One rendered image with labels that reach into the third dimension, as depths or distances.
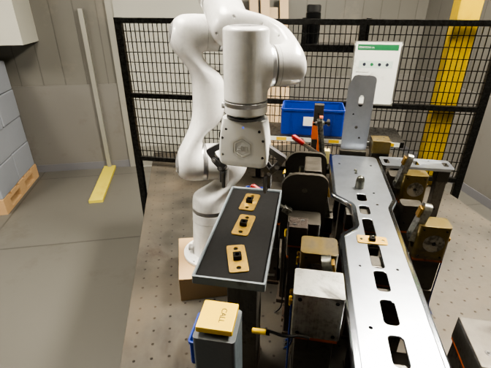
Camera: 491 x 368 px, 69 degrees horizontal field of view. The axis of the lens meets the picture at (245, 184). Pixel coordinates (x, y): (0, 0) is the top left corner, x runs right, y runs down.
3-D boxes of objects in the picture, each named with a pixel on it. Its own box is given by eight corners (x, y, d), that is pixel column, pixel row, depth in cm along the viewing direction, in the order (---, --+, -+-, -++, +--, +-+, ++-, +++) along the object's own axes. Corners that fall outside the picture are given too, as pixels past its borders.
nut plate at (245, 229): (247, 236, 78) (247, 232, 77) (230, 234, 79) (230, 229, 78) (256, 217, 85) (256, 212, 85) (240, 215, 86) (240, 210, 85)
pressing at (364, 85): (365, 150, 166) (378, 76, 151) (340, 149, 168) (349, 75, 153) (365, 150, 167) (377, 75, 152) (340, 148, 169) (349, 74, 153)
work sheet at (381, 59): (391, 106, 182) (404, 41, 168) (346, 104, 186) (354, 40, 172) (391, 105, 184) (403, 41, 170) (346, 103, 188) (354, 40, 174)
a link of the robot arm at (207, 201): (190, 202, 129) (188, 139, 118) (240, 198, 133) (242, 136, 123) (194, 219, 118) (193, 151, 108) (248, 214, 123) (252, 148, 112)
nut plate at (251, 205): (253, 212, 87) (253, 207, 87) (238, 209, 88) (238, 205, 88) (260, 196, 95) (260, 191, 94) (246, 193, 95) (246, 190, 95)
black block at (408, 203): (413, 274, 135) (432, 208, 122) (386, 271, 137) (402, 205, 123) (410, 265, 140) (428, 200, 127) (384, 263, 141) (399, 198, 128)
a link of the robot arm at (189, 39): (228, 183, 115) (177, 187, 111) (221, 172, 126) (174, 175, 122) (229, 12, 98) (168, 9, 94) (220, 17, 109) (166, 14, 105)
